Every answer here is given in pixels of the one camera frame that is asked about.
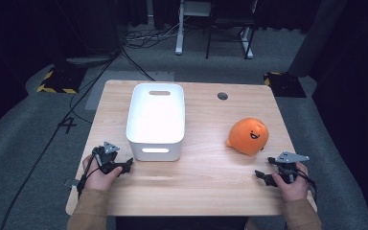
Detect white plastic storage bin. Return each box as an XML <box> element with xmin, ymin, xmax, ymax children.
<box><xmin>126</xmin><ymin>82</ymin><xmax>186</xmax><ymax>162</ymax></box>

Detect person's right hand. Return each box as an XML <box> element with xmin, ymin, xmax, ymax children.
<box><xmin>271</xmin><ymin>162</ymin><xmax>311</xmax><ymax>203</ymax></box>

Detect white desk frame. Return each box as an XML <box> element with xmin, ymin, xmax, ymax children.
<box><xmin>174</xmin><ymin>0</ymin><xmax>255</xmax><ymax>59</ymax></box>

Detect bundle of floor cables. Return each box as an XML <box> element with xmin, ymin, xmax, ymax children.
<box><xmin>123</xmin><ymin>22</ymin><xmax>180</xmax><ymax>50</ymax></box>

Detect black yellow striped floor plate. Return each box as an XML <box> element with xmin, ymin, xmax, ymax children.
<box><xmin>36</xmin><ymin>65</ymin><xmax>88</xmax><ymax>95</ymax></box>
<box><xmin>263</xmin><ymin>71</ymin><xmax>308</xmax><ymax>99</ymax></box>

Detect left hand-held gripper black cable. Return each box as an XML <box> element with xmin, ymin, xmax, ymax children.
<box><xmin>76</xmin><ymin>152</ymin><xmax>102</xmax><ymax>199</ymax></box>

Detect hand-held gripper black cable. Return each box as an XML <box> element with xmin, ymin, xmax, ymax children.
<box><xmin>76</xmin><ymin>152</ymin><xmax>102</xmax><ymax>199</ymax></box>
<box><xmin>296</xmin><ymin>169</ymin><xmax>318</xmax><ymax>203</ymax></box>

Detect person's dark lap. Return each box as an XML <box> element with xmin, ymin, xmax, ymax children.
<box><xmin>115</xmin><ymin>216</ymin><xmax>249</xmax><ymax>230</ymax></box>

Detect grey metal stand base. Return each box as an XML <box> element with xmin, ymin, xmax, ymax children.
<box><xmin>64</xmin><ymin>55</ymin><xmax>113</xmax><ymax>67</ymax></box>

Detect orange smiling plush toy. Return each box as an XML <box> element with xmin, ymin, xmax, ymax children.
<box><xmin>225</xmin><ymin>117</ymin><xmax>269</xmax><ymax>157</ymax></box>

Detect long black floor cable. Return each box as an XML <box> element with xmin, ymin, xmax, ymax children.
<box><xmin>0</xmin><ymin>47</ymin><xmax>123</xmax><ymax>230</ymax></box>

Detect grey curtain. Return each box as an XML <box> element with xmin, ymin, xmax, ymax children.
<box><xmin>287</xmin><ymin>0</ymin><xmax>348</xmax><ymax>78</ymax></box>

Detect right hand-held gripper black cable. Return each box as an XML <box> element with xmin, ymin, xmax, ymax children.
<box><xmin>296</xmin><ymin>169</ymin><xmax>318</xmax><ymax>203</ymax></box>

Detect black metal chair frame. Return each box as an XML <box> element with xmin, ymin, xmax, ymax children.
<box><xmin>205</xmin><ymin>0</ymin><xmax>259</xmax><ymax>60</ymax></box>

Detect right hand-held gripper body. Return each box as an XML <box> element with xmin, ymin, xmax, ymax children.
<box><xmin>274</xmin><ymin>150</ymin><xmax>311</xmax><ymax>185</ymax></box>

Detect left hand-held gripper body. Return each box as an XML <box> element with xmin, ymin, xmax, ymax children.
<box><xmin>92</xmin><ymin>141</ymin><xmax>125</xmax><ymax>175</ymax></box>

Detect person's left hand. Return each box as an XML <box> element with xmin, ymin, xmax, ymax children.
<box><xmin>81</xmin><ymin>154</ymin><xmax>123</xmax><ymax>192</ymax></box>

